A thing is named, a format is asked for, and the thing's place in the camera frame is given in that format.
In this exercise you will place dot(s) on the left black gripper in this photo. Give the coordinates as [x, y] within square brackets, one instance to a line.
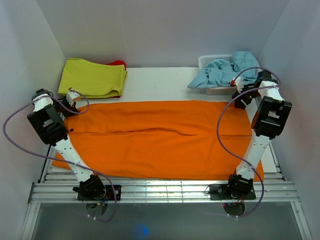
[72, 108]

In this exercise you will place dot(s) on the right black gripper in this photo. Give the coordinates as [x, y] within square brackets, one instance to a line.
[237, 103]

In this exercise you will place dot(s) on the orange trousers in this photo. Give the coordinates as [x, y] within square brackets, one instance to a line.
[174, 140]

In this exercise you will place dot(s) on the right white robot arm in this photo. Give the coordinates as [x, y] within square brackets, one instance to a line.
[268, 123]

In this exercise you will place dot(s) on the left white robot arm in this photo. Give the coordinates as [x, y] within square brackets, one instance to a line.
[47, 121]

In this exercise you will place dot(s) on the folded yellow trousers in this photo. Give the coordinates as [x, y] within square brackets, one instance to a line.
[94, 80]

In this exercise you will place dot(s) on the light blue trousers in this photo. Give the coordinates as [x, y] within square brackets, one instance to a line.
[220, 72]

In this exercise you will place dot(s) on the folded red trousers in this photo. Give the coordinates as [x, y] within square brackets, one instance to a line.
[117, 63]

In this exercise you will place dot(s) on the white plastic basket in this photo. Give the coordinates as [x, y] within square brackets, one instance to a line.
[203, 61]

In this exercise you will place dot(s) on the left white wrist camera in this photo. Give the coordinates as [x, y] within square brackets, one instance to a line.
[72, 96]

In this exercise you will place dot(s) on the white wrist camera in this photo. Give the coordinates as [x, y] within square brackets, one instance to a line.
[72, 96]
[238, 83]

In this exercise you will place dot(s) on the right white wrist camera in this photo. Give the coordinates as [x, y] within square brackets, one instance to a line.
[238, 83]

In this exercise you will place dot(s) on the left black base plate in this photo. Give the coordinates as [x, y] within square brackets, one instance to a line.
[109, 194]

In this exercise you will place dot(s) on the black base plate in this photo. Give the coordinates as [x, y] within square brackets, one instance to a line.
[109, 194]
[224, 192]

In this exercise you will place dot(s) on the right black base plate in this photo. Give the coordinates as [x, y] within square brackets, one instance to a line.
[224, 192]

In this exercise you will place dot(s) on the aluminium rail frame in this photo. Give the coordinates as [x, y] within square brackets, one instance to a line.
[55, 186]

